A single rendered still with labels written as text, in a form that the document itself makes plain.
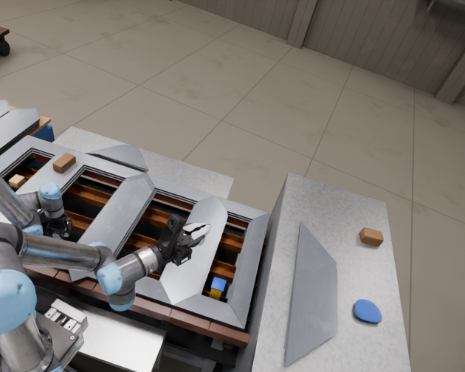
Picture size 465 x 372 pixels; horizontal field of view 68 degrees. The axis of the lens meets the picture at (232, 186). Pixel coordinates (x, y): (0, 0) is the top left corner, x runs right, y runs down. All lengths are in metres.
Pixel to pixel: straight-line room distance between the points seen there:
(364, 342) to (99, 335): 1.12
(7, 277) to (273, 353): 0.95
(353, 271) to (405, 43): 5.91
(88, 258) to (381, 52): 6.76
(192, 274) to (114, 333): 0.43
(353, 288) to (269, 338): 0.49
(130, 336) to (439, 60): 6.72
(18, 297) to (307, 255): 1.22
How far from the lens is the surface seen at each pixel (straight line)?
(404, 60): 7.36
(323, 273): 1.64
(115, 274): 0.97
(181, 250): 1.05
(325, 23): 7.31
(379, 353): 1.60
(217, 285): 1.66
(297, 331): 1.45
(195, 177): 2.31
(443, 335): 3.37
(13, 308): 0.79
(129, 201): 1.99
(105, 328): 1.78
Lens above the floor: 2.30
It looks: 42 degrees down
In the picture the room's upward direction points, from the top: 16 degrees clockwise
